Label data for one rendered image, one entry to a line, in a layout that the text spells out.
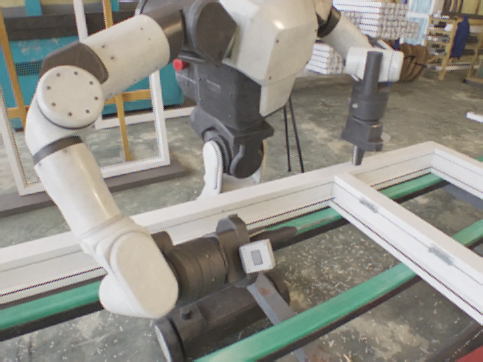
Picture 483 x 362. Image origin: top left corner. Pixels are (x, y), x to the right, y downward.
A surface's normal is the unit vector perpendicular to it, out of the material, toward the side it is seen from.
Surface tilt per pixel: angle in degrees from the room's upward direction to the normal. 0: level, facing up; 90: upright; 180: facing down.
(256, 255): 63
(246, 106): 110
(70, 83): 54
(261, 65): 97
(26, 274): 90
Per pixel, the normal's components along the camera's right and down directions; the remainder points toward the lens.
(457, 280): -0.89, 0.21
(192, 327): 0.39, -0.31
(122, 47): 0.57, -0.21
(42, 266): 0.46, 0.44
